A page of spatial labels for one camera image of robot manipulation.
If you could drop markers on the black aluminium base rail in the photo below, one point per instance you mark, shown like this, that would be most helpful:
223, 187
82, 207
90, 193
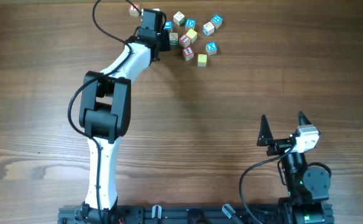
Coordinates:
265, 213

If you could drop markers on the white blue side block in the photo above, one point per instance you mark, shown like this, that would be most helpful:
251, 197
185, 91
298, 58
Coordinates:
208, 28

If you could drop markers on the blue D letter block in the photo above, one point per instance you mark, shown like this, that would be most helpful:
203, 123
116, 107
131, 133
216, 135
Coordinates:
190, 24

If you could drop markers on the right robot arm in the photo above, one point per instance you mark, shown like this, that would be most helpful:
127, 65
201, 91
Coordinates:
308, 184

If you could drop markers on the red I block lower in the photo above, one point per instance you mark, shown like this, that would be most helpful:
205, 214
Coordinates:
188, 53

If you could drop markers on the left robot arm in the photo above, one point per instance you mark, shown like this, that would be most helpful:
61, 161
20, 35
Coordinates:
105, 113

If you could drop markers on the blue X letter block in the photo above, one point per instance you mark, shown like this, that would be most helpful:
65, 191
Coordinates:
211, 48

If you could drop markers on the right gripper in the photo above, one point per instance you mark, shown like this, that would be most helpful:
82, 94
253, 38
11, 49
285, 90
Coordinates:
265, 139

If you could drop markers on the yellow top block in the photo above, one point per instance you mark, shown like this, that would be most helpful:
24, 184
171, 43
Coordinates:
192, 34

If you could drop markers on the yellow S letter block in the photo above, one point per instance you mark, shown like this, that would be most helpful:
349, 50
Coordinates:
202, 60

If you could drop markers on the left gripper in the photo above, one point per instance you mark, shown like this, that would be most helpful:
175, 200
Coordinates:
166, 45

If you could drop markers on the red I block upper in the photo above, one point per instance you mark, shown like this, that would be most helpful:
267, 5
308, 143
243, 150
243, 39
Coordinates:
184, 41

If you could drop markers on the white green top block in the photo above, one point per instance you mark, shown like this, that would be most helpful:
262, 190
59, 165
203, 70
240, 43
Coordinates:
179, 18

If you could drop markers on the red V letter block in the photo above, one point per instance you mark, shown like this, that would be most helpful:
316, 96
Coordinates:
134, 10

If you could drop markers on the blue picture block right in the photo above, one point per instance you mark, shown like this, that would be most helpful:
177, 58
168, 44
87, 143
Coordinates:
217, 21

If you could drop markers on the red i block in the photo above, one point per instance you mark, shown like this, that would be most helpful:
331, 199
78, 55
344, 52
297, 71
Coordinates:
184, 41
188, 53

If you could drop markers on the blue picture block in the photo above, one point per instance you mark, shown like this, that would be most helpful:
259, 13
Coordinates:
169, 26
217, 21

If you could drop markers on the white green picture block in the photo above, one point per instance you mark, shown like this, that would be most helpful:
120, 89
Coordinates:
173, 37

